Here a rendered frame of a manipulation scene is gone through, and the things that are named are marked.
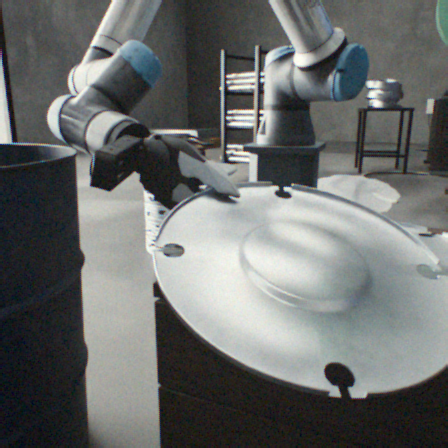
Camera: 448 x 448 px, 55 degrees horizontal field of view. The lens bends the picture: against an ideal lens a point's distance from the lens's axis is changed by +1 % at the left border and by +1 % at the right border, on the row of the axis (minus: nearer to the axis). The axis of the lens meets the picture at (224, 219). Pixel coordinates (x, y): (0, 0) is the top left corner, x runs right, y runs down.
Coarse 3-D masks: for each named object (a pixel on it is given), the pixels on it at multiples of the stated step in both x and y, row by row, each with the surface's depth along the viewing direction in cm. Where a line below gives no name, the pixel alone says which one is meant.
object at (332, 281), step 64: (256, 192) 51; (320, 192) 53; (192, 256) 39; (256, 256) 40; (320, 256) 41; (384, 256) 44; (192, 320) 33; (256, 320) 34; (320, 320) 35; (384, 320) 36; (320, 384) 30; (384, 384) 31
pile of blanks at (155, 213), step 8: (144, 192) 160; (152, 200) 157; (152, 208) 158; (160, 208) 155; (152, 216) 157; (160, 216) 155; (152, 224) 158; (152, 232) 161; (152, 240) 160; (152, 248) 161; (160, 248) 160; (168, 248) 157; (176, 248) 156; (168, 256) 158; (176, 256) 158
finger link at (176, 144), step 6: (168, 138) 52; (174, 138) 51; (180, 138) 51; (186, 138) 52; (168, 144) 52; (174, 144) 51; (180, 144) 51; (186, 144) 50; (192, 144) 50; (174, 150) 52; (180, 150) 51; (186, 150) 50; (192, 150) 50; (174, 156) 52; (192, 156) 50; (198, 156) 49; (204, 162) 49
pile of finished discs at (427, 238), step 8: (400, 224) 66; (408, 224) 65; (416, 232) 63; (424, 232) 63; (424, 240) 59; (432, 240) 59; (440, 240) 59; (432, 248) 56; (440, 248) 56; (440, 256) 53; (440, 264) 50; (424, 272) 48; (432, 272) 48; (440, 272) 48
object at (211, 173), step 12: (180, 156) 51; (180, 168) 52; (192, 168) 50; (204, 168) 49; (216, 168) 49; (228, 168) 52; (204, 180) 49; (216, 180) 48; (228, 180) 48; (228, 192) 48
